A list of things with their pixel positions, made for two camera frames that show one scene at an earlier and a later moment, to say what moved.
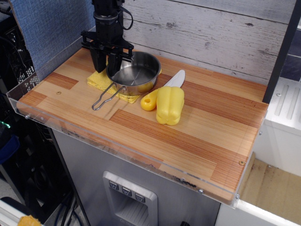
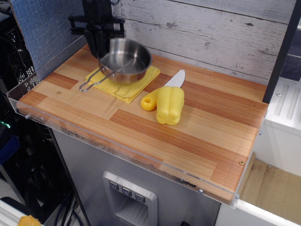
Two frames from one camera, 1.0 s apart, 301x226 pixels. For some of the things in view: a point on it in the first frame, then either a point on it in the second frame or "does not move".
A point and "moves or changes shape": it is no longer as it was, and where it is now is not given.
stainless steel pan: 139,76 moves or changes shape
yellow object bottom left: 28,221 does not move
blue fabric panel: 53,29 does not move
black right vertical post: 284,52 does not move
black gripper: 108,14 -> 98,16
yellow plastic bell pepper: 170,103 does not move
